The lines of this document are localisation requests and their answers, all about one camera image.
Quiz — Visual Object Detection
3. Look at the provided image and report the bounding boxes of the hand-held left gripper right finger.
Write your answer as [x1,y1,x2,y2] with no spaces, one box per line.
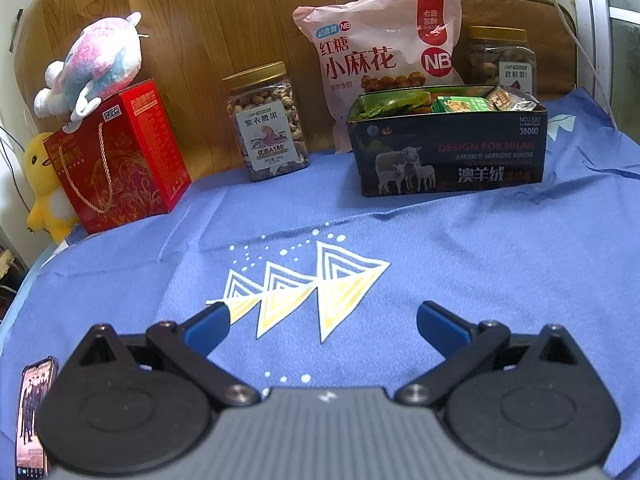
[397,300,596,408]

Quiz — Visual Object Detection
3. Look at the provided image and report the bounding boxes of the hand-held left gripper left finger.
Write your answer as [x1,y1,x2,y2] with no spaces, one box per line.
[65,301,261,408]

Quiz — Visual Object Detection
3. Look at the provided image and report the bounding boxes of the dark tin box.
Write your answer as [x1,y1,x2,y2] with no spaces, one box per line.
[345,85,551,198]

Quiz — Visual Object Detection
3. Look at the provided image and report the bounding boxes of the bright green snack packet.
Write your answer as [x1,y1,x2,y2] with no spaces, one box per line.
[357,91,432,120]

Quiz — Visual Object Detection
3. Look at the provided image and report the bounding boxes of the brown patterned snack packet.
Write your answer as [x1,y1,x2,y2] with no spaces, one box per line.
[489,86,518,111]

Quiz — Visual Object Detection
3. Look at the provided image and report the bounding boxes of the blue printed cloth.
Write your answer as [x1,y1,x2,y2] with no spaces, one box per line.
[0,87,640,480]

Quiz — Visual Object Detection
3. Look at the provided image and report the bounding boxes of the red gift box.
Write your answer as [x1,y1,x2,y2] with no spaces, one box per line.
[44,78,192,235]

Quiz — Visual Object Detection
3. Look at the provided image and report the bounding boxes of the smartphone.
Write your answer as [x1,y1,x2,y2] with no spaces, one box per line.
[15,356,60,480]

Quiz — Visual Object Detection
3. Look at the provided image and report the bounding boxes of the yellow duck plush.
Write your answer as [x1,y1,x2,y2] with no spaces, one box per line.
[25,132,81,243]

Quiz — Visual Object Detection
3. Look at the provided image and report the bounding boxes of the cashew jar with gold lid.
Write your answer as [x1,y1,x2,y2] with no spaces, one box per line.
[222,61,311,183]

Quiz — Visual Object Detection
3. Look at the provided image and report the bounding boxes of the pecan jar with gold lid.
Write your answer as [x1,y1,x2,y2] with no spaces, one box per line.
[467,25,538,96]

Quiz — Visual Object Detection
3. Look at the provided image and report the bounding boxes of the pink snack bag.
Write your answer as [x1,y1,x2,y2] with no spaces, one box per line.
[292,0,466,155]

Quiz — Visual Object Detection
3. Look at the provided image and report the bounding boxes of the pastel plush toy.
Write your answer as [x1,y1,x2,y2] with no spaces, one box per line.
[34,11,146,123]

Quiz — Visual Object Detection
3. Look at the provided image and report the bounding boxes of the brown padded board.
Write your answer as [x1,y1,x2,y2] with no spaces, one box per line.
[457,0,578,98]

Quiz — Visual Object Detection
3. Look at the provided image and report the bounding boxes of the white framed glass door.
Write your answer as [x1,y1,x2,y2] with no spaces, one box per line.
[570,0,640,146]

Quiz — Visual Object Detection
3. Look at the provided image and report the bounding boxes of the white cable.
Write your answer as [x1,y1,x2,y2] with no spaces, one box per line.
[522,0,618,126]

